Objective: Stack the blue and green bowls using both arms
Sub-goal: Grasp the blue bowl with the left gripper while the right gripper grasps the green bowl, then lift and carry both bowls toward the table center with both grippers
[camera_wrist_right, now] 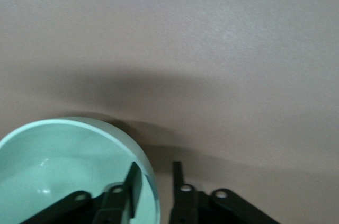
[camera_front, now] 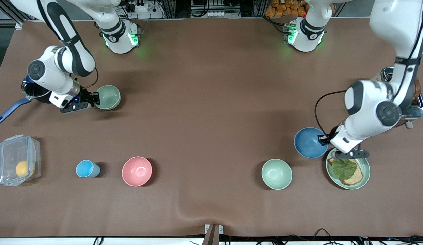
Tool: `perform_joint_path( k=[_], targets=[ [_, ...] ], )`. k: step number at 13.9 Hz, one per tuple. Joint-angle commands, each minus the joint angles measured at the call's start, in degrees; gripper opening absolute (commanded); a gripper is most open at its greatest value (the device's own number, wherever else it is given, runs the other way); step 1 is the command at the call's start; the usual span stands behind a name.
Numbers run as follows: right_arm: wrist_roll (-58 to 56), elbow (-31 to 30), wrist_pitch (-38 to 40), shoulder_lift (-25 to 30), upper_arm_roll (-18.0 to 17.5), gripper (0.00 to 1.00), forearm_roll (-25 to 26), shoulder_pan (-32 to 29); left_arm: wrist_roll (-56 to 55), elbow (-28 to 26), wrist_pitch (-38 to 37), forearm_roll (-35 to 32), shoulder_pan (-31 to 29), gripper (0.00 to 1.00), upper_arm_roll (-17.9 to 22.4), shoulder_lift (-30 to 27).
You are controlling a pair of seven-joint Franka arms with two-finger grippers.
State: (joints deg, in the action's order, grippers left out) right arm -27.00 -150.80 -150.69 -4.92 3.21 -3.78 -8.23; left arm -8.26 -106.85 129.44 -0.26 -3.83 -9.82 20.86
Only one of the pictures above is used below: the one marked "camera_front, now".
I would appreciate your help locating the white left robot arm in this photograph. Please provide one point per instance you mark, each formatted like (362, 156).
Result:
(368, 105)

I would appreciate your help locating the light green plate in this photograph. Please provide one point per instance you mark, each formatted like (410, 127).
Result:
(365, 172)

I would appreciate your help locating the light green bowl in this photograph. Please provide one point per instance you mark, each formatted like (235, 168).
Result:
(111, 97)
(276, 174)

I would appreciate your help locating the slice of brown bread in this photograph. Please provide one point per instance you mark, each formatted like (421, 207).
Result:
(357, 177)

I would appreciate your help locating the white power strip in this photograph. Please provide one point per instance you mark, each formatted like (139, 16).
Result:
(140, 6)
(211, 14)

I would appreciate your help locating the pink bowl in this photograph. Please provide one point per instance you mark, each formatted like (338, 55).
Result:
(137, 171)

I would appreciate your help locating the cream and chrome toaster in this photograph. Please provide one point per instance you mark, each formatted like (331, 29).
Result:
(417, 110)

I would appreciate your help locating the blue bowl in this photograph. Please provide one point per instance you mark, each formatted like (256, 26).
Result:
(308, 143)

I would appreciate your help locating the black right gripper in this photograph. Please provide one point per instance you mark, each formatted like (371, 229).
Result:
(84, 96)

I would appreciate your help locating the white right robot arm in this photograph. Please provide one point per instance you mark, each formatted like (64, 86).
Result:
(72, 58)

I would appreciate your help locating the green lettuce leaf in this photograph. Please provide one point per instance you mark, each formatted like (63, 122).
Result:
(344, 168)

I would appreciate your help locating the yellow lemon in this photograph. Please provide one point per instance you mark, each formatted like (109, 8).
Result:
(23, 168)

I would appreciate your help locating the clear plastic food container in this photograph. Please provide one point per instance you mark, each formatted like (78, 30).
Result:
(9, 153)

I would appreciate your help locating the bag of orange snacks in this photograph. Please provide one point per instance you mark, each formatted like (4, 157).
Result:
(286, 8)

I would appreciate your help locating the metal table edge bracket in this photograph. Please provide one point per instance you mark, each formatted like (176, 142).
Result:
(220, 229)

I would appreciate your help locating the toast slice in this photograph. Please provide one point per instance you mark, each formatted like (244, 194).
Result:
(417, 89)

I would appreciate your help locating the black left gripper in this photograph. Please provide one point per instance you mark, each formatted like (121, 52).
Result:
(329, 139)

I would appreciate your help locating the aluminium frame profile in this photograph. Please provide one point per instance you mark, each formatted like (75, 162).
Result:
(5, 10)

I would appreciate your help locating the light blue cup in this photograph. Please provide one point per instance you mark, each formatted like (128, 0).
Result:
(85, 168)

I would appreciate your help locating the glass pot lid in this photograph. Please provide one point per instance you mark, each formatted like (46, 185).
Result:
(34, 90)

